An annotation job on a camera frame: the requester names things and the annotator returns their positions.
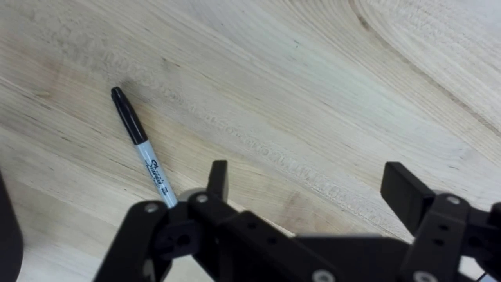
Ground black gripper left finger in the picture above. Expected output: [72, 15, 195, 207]
[93, 160, 342, 282]

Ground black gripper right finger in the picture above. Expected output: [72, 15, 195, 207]
[381, 161, 501, 282]

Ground black grey marker pen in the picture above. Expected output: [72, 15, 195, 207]
[110, 86, 181, 210]

